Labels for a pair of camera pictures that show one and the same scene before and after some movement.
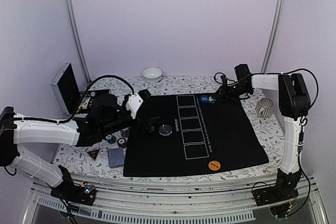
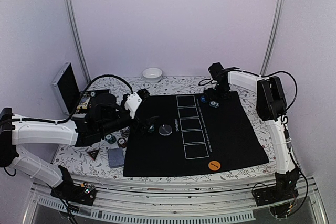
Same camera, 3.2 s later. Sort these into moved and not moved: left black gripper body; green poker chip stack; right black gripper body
Moved: right black gripper body
Not moved: left black gripper body; green poker chip stack
